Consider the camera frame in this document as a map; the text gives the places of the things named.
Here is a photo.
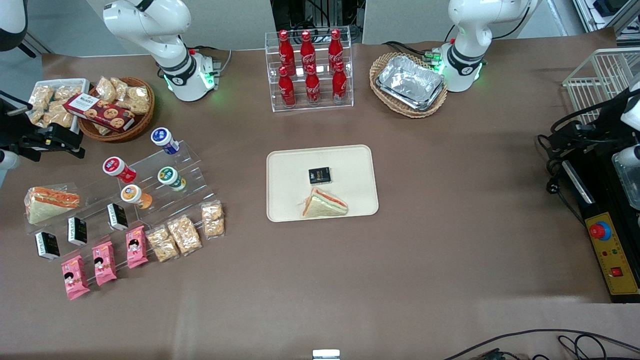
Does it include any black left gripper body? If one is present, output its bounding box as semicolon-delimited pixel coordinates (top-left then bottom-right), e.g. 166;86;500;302
550;100;626;161

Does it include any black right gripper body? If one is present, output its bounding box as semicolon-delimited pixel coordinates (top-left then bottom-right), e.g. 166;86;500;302
19;123;84;151

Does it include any green gum bottle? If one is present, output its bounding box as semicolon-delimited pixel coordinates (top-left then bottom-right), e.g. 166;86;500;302
157;166;187;192

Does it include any red gum bottle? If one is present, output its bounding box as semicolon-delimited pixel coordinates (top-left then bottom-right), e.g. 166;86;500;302
102;156;137;184

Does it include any white rectangular tray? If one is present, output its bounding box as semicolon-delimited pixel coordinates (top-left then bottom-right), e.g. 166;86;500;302
27;78;91;136

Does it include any orange gum bottle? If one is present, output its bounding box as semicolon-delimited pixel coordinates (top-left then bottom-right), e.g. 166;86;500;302
120;184;153;210

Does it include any blue gum bottle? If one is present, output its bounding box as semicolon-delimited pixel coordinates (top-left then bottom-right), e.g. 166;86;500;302
151;127;181;156

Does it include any aluminium foil tray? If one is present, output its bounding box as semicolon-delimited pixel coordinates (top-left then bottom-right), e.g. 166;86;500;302
376;55;446;112

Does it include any beige plastic tray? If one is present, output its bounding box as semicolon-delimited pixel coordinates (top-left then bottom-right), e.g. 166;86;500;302
266;144;380;223

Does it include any red cookie box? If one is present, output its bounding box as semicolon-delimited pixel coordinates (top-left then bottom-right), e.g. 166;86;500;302
64;93;136;133

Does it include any clear acrylic step stand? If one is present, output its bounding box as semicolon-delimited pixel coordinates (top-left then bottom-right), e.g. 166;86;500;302
22;182;132;262
117;140;216;223

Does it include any wrapped triangle sandwich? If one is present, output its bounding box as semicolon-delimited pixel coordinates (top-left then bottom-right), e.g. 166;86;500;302
301;187;349;219
24;186;81;225

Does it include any clear plastic container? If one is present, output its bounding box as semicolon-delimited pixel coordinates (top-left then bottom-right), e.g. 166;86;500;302
612;150;640;211

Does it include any black control box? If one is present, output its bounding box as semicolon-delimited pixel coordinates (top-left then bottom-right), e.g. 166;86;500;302
562;150;640;304

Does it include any brown wicker basket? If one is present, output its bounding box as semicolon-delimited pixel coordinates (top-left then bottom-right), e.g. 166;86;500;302
77;76;156;143

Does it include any metal background shelf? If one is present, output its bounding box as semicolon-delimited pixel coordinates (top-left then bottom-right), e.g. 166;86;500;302
572;0;640;40

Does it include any pink snack pack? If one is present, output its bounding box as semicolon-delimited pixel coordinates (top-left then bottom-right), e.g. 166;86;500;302
125;225;149;270
92;241;118;287
61;255;91;301

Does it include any clear peanut crisp pack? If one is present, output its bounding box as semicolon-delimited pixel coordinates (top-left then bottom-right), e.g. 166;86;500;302
166;215;203;257
146;226;180;263
201;200;226;238

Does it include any red cola bottle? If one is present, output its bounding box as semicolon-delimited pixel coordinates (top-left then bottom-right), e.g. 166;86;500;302
304;64;321;106
300;30;317;73
328;28;345;71
332;61;348;103
278;30;296;76
278;66;297;108

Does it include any light wicker basket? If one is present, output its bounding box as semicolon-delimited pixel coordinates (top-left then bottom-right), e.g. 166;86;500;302
369;52;449;119

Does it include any clear acrylic bottle rack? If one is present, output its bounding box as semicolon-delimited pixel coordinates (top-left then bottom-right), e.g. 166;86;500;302
264;26;354;113

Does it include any black background equipment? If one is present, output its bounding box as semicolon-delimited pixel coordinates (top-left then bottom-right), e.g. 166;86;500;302
270;0;366;43

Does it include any white wire basket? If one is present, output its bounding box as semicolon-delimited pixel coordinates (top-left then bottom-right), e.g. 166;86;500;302
562;47;640;126

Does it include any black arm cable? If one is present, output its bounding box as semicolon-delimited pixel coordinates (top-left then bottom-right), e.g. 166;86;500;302
0;90;34;117

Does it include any black cable bundle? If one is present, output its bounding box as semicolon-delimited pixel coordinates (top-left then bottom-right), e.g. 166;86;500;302
537;132;587;226

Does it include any black floor cable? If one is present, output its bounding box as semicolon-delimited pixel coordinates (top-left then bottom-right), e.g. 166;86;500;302
442;328;640;360

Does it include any black base cable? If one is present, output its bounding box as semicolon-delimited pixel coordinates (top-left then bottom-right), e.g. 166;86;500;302
382;40;443;62

